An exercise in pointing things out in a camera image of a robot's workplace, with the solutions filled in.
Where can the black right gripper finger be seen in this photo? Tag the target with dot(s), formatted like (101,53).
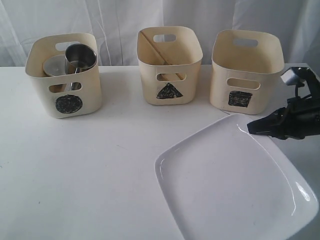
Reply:
(268,125)

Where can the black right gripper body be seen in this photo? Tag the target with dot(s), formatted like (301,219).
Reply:
(299,119)

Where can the white square plate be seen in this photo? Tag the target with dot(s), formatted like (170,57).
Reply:
(223,183)

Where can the wooden chopstick lengthwise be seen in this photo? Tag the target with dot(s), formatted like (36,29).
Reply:
(164,58)

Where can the steel mug with handle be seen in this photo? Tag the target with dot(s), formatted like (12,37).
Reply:
(79,58)

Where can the wooden chopstick across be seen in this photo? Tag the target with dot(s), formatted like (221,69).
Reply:
(165,77)

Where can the cream bin with square mark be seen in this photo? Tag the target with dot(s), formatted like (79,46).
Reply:
(246,66)

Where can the cream bin with triangle mark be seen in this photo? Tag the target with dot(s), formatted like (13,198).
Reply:
(182,45)

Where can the white backdrop curtain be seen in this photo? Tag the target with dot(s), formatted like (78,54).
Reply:
(116,23)

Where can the cream bin with circle mark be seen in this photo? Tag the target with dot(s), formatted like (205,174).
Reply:
(66,95)

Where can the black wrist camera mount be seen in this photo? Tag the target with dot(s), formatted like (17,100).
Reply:
(297,75)

